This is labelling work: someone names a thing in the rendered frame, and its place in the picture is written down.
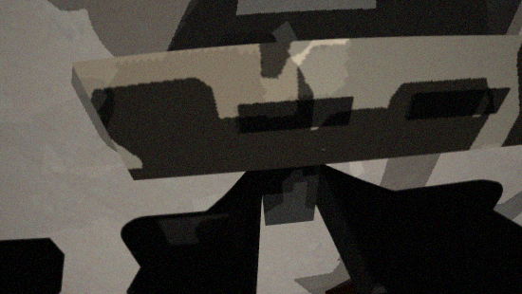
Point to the black two-prong plug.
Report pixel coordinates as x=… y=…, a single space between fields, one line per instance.
x=289 y=194

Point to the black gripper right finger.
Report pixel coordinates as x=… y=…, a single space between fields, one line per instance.
x=368 y=223

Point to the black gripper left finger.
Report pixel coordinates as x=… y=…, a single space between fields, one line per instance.
x=230 y=227

